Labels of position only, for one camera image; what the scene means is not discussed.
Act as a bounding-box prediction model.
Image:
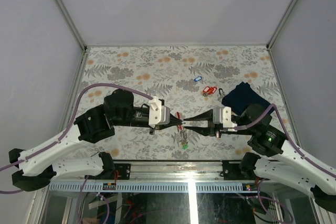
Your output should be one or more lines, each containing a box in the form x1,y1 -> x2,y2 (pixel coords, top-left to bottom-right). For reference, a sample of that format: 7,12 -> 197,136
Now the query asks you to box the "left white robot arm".
8,89 -> 182,191

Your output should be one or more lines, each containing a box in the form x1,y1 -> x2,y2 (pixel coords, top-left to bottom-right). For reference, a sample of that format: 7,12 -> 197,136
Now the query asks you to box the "purple cable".
0,83 -> 154,195
235,103 -> 336,176

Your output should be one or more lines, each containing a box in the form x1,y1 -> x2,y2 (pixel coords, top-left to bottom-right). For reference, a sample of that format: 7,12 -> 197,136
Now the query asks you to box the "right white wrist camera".
212,106 -> 237,132

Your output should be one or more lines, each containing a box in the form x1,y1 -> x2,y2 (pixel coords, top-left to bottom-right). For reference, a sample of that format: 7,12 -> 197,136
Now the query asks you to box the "red key tags bunch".
202,86 -> 217,97

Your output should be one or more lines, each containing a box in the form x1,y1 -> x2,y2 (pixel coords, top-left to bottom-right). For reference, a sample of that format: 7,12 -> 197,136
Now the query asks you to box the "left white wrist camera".
148,97 -> 171,128

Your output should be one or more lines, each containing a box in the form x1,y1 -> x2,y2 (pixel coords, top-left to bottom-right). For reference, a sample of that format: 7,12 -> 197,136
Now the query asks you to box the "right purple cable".
235,103 -> 336,176

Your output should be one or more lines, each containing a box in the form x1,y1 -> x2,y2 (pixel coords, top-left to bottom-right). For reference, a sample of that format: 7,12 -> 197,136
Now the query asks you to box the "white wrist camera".
148,97 -> 171,128
212,106 -> 237,132

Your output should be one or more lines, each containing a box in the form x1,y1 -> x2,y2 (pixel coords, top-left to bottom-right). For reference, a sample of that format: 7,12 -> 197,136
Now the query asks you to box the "red key tag with key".
175,112 -> 183,132

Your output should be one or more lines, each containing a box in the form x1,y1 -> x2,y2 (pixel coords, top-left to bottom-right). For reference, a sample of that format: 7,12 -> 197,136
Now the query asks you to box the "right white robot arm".
188,104 -> 335,212

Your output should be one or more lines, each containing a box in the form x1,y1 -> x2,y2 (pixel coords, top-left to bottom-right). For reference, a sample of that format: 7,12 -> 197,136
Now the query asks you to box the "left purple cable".
0,83 -> 154,195

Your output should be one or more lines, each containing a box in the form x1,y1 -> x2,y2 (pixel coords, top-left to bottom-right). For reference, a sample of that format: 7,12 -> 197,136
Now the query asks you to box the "dark blue cloth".
221,82 -> 270,115

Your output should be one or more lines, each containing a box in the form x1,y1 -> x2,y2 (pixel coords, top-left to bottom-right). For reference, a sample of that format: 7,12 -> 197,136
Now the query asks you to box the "grey slotted cable duct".
48,182 -> 256,193

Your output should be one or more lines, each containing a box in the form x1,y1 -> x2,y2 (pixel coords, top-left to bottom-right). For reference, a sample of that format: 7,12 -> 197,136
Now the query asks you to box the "aluminium front rail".
47,159 -> 263,183

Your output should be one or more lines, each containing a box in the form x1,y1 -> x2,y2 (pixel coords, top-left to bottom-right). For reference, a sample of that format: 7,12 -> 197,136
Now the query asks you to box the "metal key holder red handle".
180,129 -> 188,146

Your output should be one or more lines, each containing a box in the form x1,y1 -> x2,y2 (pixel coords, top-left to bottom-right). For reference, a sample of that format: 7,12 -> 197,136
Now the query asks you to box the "blue key tag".
194,76 -> 202,82

